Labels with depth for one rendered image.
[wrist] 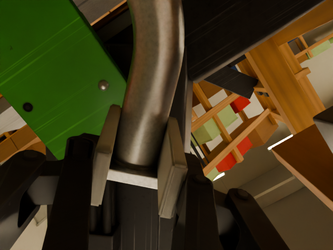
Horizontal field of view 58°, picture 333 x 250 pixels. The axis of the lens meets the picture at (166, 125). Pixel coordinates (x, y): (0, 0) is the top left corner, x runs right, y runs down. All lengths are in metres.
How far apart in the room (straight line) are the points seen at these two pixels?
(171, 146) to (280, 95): 0.95
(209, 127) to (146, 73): 3.42
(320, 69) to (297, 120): 8.77
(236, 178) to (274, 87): 8.75
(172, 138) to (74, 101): 0.18
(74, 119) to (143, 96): 0.17
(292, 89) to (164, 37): 0.95
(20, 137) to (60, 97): 6.28
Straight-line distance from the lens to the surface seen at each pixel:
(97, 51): 0.31
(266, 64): 1.09
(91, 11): 0.96
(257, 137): 4.28
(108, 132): 0.15
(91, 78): 0.32
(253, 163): 9.72
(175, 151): 0.15
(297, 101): 1.11
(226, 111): 3.88
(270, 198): 7.87
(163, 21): 0.17
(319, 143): 0.76
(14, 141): 6.73
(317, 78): 9.85
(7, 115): 0.53
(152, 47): 0.17
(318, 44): 9.26
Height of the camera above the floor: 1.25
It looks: 3 degrees up
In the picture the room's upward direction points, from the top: 148 degrees clockwise
